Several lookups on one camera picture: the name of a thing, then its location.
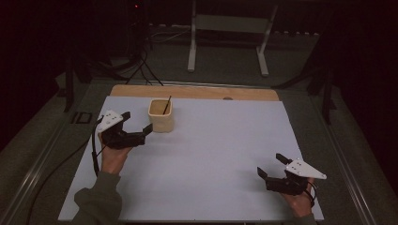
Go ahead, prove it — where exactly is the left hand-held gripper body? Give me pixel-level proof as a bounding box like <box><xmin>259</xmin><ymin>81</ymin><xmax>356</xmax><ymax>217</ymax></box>
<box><xmin>96</xmin><ymin>109</ymin><xmax>147</xmax><ymax>151</ymax></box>

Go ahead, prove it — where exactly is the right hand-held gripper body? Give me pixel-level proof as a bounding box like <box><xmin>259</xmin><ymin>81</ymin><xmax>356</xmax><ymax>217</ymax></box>
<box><xmin>265</xmin><ymin>157</ymin><xmax>329</xmax><ymax>197</ymax></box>

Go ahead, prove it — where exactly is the beige square cup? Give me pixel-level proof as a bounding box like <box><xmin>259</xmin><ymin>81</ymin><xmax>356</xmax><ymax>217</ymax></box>
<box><xmin>147</xmin><ymin>98</ymin><xmax>175</xmax><ymax>134</ymax></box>

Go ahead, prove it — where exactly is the thin black pencil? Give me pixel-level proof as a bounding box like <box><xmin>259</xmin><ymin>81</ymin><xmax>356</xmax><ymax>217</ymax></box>
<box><xmin>161</xmin><ymin>95</ymin><xmax>173</xmax><ymax>115</ymax></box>

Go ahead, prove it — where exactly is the person's left hand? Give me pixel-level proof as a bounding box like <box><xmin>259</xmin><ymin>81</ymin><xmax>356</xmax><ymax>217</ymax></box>
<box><xmin>98</xmin><ymin>132</ymin><xmax>134</xmax><ymax>175</ymax></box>

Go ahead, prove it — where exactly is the person's right hand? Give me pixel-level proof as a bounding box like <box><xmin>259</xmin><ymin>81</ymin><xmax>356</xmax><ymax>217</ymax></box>
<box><xmin>280</xmin><ymin>177</ymin><xmax>317</xmax><ymax>219</ymax></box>

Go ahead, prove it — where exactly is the white table mat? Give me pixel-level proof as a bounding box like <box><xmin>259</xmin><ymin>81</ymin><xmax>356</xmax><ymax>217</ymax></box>
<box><xmin>57</xmin><ymin>95</ymin><xmax>325</xmax><ymax>223</ymax></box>

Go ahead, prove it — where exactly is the black floor stand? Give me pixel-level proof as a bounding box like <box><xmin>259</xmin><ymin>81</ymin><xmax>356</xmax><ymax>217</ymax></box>
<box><xmin>271</xmin><ymin>60</ymin><xmax>338</xmax><ymax>126</ymax></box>
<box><xmin>63</xmin><ymin>54</ymin><xmax>92</xmax><ymax>113</ymax></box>

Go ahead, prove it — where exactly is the white metal stand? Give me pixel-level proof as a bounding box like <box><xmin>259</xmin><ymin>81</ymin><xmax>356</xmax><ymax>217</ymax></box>
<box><xmin>186</xmin><ymin>0</ymin><xmax>280</xmax><ymax>78</ymax></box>

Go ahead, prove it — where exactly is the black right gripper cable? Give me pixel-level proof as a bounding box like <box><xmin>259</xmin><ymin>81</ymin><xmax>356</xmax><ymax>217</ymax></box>
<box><xmin>304</xmin><ymin>179</ymin><xmax>318</xmax><ymax>209</ymax></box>

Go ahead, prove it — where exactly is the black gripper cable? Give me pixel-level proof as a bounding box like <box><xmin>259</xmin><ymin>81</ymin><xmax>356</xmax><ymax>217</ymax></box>
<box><xmin>26</xmin><ymin>114</ymin><xmax>106</xmax><ymax>225</ymax></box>
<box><xmin>304</xmin><ymin>179</ymin><xmax>318</xmax><ymax>209</ymax></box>

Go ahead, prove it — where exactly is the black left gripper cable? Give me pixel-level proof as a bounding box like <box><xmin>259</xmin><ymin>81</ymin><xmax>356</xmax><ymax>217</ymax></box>
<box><xmin>26</xmin><ymin>114</ymin><xmax>106</xmax><ymax>225</ymax></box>

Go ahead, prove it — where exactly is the bundle of black floor cables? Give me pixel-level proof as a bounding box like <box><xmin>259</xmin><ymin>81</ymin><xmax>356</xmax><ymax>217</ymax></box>
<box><xmin>124</xmin><ymin>29</ymin><xmax>164</xmax><ymax>87</ymax></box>

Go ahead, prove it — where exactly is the metal floor rail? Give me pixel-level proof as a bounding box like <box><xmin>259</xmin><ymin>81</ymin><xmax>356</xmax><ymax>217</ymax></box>
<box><xmin>313</xmin><ymin>99</ymin><xmax>378</xmax><ymax>225</ymax></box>
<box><xmin>0</xmin><ymin>123</ymin><xmax>69</xmax><ymax>225</ymax></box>

